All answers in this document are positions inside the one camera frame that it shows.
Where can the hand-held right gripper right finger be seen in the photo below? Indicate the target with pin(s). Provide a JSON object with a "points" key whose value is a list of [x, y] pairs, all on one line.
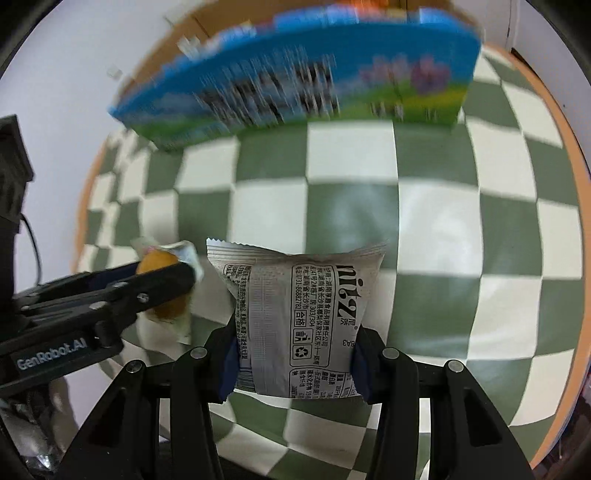
{"points": [[364, 369]]}

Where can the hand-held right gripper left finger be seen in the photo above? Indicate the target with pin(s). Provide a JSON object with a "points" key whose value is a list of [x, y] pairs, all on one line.
{"points": [[226, 364]]}

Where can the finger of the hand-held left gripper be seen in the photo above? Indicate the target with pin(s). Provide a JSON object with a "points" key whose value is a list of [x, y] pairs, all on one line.
{"points": [[157, 288], [83, 281]]}

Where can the golden round snack clear wrapper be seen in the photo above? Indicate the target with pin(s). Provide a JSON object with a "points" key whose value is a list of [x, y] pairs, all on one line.
{"points": [[157, 262]]}

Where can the grey white snack packet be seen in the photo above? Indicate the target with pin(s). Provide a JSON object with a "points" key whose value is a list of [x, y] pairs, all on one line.
{"points": [[300, 314]]}

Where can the blue and green cardboard box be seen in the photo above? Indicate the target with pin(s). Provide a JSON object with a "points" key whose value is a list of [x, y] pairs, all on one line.
{"points": [[295, 78]]}

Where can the green white checkered cloth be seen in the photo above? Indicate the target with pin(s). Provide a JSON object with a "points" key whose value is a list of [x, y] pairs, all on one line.
{"points": [[434, 230]]}

